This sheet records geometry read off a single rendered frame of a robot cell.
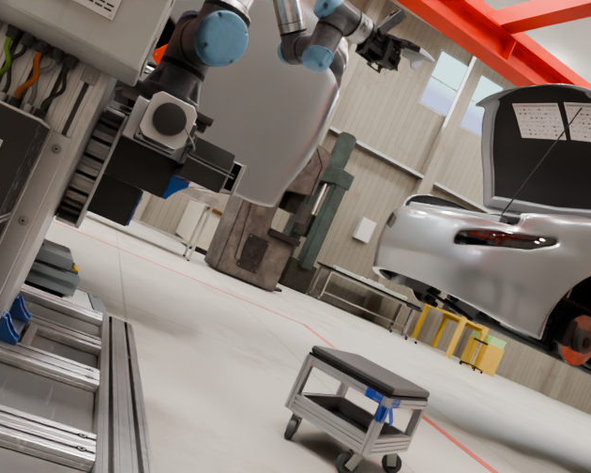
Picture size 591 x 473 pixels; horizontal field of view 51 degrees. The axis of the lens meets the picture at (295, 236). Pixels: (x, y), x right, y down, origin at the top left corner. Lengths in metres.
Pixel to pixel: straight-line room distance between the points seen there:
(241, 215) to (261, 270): 0.83
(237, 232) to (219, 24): 6.86
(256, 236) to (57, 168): 7.18
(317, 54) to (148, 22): 0.66
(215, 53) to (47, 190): 0.49
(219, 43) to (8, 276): 0.67
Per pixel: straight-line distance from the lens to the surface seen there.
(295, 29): 1.73
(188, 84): 1.57
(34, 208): 1.23
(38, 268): 2.58
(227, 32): 1.46
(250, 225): 8.27
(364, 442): 2.14
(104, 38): 1.04
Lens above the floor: 0.60
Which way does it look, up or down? 2 degrees up
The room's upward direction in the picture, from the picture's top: 24 degrees clockwise
